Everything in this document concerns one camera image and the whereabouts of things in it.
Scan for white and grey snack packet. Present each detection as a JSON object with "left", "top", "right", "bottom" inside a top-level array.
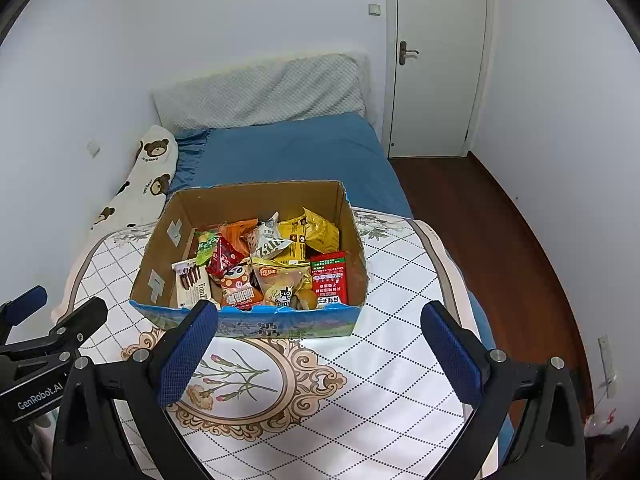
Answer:
[{"left": 250, "top": 212, "right": 293, "bottom": 261}]

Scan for cardboard box with blue front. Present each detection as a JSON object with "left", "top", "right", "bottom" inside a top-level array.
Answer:
[{"left": 129, "top": 180, "right": 369, "bottom": 341}]

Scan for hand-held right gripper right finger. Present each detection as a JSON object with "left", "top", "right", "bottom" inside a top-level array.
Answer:
[{"left": 420, "top": 301, "right": 587, "bottom": 480}]

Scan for orange panda snack packet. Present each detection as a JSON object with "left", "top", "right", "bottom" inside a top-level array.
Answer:
[{"left": 219, "top": 258, "right": 263, "bottom": 311}]

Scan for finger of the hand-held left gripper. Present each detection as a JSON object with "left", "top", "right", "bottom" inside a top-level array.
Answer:
[
  {"left": 0, "top": 296, "right": 109, "bottom": 372},
  {"left": 0, "top": 285, "right": 49, "bottom": 332}
]

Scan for small red snack packet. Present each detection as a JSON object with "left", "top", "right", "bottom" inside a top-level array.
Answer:
[{"left": 206, "top": 236, "right": 246, "bottom": 278}]

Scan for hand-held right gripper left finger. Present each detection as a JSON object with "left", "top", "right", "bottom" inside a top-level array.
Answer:
[{"left": 52, "top": 300, "right": 219, "bottom": 480}]

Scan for yellow packet with orange label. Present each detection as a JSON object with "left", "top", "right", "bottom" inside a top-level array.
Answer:
[{"left": 250, "top": 257, "right": 313, "bottom": 308}]

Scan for bed with blue sheet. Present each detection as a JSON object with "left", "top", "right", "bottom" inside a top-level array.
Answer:
[{"left": 167, "top": 112, "right": 516, "bottom": 461}]

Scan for clear plastic bag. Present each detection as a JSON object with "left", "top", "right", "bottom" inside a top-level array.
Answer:
[{"left": 582, "top": 407, "right": 631, "bottom": 441}]

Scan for long bear print pillow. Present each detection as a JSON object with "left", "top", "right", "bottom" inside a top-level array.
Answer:
[{"left": 90, "top": 125, "right": 179, "bottom": 231}]

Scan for white chocolate biscuit packet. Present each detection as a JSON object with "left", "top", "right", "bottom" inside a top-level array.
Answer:
[{"left": 171, "top": 257, "right": 213, "bottom": 311}]

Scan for yellow snack bag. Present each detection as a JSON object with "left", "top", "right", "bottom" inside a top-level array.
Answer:
[{"left": 302, "top": 206, "right": 341, "bottom": 255}]

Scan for yellow boxy snack packet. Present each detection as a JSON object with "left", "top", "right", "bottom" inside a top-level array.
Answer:
[{"left": 272, "top": 216, "right": 311, "bottom": 266}]

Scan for grey quilted pillow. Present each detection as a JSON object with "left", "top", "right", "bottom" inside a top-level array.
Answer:
[{"left": 151, "top": 51, "right": 368, "bottom": 133}]

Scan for red and green snack packet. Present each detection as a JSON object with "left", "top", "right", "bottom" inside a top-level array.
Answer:
[{"left": 309, "top": 251, "right": 349, "bottom": 307}]

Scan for white door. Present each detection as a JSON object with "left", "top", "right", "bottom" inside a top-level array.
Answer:
[{"left": 382, "top": 0, "right": 493, "bottom": 158}]

